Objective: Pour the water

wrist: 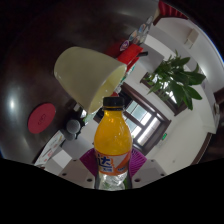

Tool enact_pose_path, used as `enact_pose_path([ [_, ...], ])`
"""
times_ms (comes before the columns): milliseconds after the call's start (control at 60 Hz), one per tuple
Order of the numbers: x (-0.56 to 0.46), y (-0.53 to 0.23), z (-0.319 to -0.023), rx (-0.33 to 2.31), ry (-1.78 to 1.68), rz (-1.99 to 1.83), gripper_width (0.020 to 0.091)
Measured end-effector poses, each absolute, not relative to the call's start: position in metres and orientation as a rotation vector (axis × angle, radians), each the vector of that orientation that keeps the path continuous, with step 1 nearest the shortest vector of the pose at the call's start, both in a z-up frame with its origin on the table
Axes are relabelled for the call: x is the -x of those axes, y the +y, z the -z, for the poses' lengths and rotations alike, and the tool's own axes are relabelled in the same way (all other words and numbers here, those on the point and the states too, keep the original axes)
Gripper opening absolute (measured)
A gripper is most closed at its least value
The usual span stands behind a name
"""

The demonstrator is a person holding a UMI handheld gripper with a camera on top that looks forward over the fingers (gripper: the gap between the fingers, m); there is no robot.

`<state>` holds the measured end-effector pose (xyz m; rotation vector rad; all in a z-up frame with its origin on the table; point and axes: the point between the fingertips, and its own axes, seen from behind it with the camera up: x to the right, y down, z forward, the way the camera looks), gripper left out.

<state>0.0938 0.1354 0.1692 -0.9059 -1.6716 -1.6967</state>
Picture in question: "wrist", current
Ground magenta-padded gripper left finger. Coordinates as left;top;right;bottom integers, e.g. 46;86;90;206
58;147;100;190

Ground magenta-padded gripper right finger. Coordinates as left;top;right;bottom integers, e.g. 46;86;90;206
127;148;168;190

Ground printed paper leaflet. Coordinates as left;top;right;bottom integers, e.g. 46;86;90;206
33;129;66;166

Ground white wall radiator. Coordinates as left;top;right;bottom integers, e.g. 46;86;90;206
184;27;200;49

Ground pale yellow cup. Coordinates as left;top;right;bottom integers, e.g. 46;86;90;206
53;45;128;115

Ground flat round red coaster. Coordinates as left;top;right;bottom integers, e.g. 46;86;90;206
27;102;57;135

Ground red carpeted stairs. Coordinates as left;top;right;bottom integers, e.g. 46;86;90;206
155;0;189;20

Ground small potted green plant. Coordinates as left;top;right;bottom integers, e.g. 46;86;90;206
143;49;208;111

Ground clear orange soda bottle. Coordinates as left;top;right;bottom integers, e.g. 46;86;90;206
93;96;134;192

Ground wide dark-framed window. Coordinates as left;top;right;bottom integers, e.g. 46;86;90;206
120;82;173;149

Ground red box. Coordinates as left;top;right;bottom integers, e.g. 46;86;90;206
105;42;145;73

